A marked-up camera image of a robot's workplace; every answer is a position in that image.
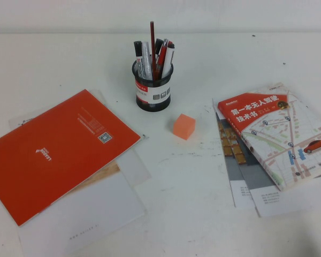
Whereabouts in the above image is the thin dark red pen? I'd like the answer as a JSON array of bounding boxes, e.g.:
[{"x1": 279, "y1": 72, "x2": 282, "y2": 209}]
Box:
[{"x1": 150, "y1": 21, "x2": 157, "y2": 80}]

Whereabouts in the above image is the black mesh pen holder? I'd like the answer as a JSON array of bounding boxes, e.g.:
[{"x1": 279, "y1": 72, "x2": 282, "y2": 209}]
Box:
[{"x1": 132, "y1": 58, "x2": 174, "y2": 111}]

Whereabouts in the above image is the red pen with silver clip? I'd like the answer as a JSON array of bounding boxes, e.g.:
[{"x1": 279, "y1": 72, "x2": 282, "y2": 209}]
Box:
[{"x1": 152, "y1": 39, "x2": 169, "y2": 80}]

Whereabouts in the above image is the black pen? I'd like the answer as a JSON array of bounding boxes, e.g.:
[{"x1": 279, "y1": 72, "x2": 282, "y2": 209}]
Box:
[{"x1": 154, "y1": 38, "x2": 164, "y2": 58}]

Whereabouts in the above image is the orange foam cube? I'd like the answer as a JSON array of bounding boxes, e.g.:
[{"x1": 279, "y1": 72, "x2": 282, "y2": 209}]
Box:
[{"x1": 173, "y1": 113, "x2": 196, "y2": 140}]

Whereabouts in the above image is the white marker with red cap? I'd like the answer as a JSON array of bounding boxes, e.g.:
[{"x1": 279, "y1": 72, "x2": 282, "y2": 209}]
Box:
[{"x1": 162, "y1": 41, "x2": 176, "y2": 78}]

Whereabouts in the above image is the grey marker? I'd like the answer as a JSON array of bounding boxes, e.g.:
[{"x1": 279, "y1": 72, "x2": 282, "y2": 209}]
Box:
[{"x1": 141, "y1": 41, "x2": 153, "y2": 80}]

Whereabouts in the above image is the white marker with black cap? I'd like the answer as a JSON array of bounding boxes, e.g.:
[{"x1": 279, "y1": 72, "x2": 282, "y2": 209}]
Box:
[{"x1": 133, "y1": 41, "x2": 147, "y2": 79}]

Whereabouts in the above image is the grey brochure with orange shelves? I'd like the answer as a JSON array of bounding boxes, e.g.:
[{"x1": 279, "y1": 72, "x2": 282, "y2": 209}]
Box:
[{"x1": 212, "y1": 98, "x2": 256, "y2": 208}]

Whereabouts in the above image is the white brochure with wood print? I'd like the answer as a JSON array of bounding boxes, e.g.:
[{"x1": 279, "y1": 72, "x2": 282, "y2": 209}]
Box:
[{"x1": 17, "y1": 163, "x2": 148, "y2": 257}]

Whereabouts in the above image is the orange Leador booklet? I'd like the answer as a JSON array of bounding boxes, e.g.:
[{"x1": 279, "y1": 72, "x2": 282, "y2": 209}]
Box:
[{"x1": 0, "y1": 89, "x2": 142, "y2": 227}]

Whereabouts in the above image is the map cover book red title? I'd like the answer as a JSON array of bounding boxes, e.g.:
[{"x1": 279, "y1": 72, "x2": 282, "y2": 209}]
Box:
[{"x1": 213, "y1": 82, "x2": 321, "y2": 192}]

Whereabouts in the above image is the white paper with logo print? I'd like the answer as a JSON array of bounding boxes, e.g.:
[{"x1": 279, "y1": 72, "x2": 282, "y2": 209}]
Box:
[{"x1": 8, "y1": 110, "x2": 40, "y2": 132}]

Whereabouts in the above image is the grey brochure with white footer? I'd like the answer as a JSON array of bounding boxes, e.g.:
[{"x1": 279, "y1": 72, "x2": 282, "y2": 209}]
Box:
[{"x1": 239, "y1": 139, "x2": 321, "y2": 218}]

